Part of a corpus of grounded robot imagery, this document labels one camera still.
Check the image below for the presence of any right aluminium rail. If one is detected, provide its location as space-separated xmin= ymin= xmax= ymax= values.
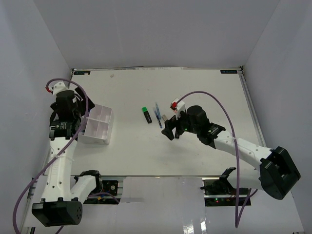
xmin=238 ymin=69 xmax=273 ymax=169

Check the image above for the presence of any left black table label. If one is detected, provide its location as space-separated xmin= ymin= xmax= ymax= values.
xmin=73 ymin=71 xmax=91 ymax=76

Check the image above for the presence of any black table label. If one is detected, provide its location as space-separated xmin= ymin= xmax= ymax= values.
xmin=73 ymin=71 xmax=91 ymax=76
xmin=220 ymin=70 xmax=238 ymax=74

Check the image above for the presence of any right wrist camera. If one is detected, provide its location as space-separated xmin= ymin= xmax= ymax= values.
xmin=170 ymin=98 xmax=186 ymax=120

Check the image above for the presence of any purple cable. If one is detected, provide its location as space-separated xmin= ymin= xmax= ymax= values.
xmin=12 ymin=78 xmax=90 ymax=234
xmin=174 ymin=91 xmax=258 ymax=229

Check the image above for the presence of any right black table label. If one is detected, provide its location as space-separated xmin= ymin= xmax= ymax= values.
xmin=220 ymin=70 xmax=238 ymax=74

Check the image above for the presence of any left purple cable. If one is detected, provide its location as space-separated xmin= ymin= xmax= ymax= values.
xmin=12 ymin=78 xmax=90 ymax=234

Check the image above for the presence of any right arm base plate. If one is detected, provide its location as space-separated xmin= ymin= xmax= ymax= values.
xmin=200 ymin=177 xmax=236 ymax=207

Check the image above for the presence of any dark blue pen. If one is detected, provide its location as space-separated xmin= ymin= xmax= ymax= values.
xmin=153 ymin=107 xmax=163 ymax=129

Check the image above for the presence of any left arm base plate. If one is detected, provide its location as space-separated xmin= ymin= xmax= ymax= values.
xmin=84 ymin=180 xmax=122 ymax=205

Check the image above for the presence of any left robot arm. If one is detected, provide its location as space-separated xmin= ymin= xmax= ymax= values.
xmin=32 ymin=87 xmax=103 ymax=227

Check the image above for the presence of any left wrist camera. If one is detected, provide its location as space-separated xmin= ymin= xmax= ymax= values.
xmin=45 ymin=81 xmax=69 ymax=96

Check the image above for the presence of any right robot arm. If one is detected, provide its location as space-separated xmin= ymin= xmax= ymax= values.
xmin=161 ymin=105 xmax=301 ymax=200

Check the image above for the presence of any white compartment tray front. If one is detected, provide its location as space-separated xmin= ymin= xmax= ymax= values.
xmin=78 ymin=118 xmax=112 ymax=145

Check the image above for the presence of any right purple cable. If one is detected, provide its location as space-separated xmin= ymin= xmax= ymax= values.
xmin=174 ymin=91 xmax=258 ymax=229

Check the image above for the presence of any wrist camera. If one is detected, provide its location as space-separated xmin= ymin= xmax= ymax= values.
xmin=170 ymin=98 xmax=186 ymax=120
xmin=45 ymin=81 xmax=69 ymax=96

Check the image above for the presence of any green cap black highlighter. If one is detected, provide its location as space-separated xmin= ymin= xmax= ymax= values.
xmin=142 ymin=107 xmax=152 ymax=124

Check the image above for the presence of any light blue pen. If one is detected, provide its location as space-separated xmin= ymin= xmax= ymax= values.
xmin=155 ymin=102 xmax=161 ymax=119

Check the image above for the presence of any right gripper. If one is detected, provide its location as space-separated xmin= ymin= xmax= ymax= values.
xmin=161 ymin=109 xmax=199 ymax=141

